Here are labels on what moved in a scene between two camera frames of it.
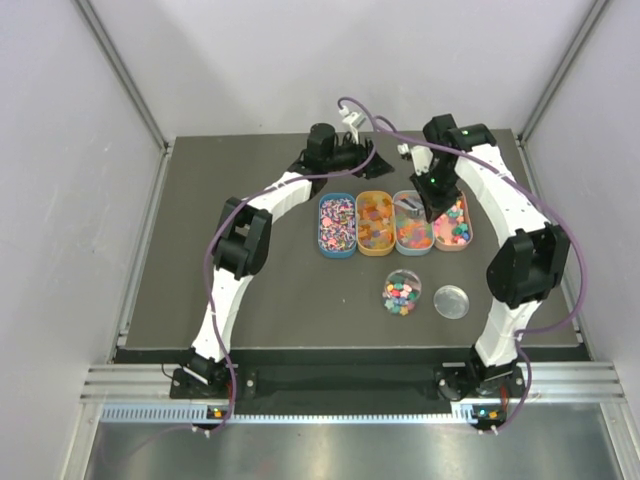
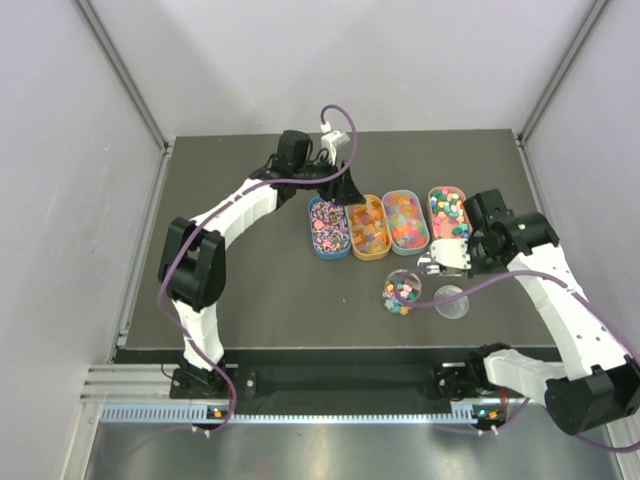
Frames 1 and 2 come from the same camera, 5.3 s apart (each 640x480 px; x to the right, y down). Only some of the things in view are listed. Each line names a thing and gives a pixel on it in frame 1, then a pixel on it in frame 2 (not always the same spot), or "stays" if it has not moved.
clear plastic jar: (401, 291) stays
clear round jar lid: (451, 302) stays
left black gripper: (360, 154) → (338, 181)
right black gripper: (435, 205) → (477, 269)
